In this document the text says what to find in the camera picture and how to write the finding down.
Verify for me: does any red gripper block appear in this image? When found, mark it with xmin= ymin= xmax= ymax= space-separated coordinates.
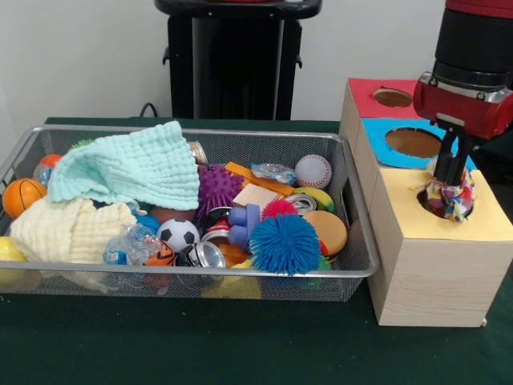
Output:
xmin=412 ymin=71 xmax=513 ymax=186

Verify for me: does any polka dot patterned cloth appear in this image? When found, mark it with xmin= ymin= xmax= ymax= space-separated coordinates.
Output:
xmin=416 ymin=160 xmax=477 ymax=223

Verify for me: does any blue spiky rubber ball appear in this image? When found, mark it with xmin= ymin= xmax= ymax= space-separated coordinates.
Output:
xmin=248 ymin=213 xmax=321 ymax=277

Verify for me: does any mint knitted cloth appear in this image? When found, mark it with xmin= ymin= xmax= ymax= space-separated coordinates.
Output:
xmin=46 ymin=120 xmax=200 ymax=211

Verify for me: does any cream knitted cloth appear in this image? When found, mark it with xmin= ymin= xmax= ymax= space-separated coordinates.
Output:
xmin=10 ymin=197 xmax=137 ymax=265

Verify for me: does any wooden three-hole sorting box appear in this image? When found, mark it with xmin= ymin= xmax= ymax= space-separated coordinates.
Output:
xmin=338 ymin=77 xmax=513 ymax=328

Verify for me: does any white baseball toy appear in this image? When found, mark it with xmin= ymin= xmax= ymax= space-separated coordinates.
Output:
xmin=295 ymin=154 xmax=333 ymax=189

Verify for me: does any yellow banana toy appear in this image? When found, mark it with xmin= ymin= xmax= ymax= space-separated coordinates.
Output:
xmin=294 ymin=187 xmax=335 ymax=213

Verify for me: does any toy burger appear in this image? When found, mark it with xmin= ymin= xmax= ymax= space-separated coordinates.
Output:
xmin=302 ymin=210 xmax=349 ymax=257

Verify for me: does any pale wooden block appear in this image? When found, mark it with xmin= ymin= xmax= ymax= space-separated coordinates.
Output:
xmin=232 ymin=183 xmax=284 ymax=209

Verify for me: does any purple spiky ball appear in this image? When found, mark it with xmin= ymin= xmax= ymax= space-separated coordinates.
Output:
xmin=196 ymin=164 xmax=244 ymax=217

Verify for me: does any small soccer ball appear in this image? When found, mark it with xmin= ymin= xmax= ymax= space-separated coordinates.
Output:
xmin=156 ymin=218 xmax=200 ymax=253

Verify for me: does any dark green tablecloth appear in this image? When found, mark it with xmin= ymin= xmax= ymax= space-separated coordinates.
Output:
xmin=0 ymin=115 xmax=513 ymax=385

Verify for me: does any orange basketball toy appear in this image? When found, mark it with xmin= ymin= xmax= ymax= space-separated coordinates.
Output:
xmin=2 ymin=178 xmax=48 ymax=220

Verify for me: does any wire mesh bin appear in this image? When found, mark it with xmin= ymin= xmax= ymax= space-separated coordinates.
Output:
xmin=0 ymin=124 xmax=380 ymax=305

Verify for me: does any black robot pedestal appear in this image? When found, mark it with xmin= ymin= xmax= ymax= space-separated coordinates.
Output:
xmin=154 ymin=0 xmax=324 ymax=121

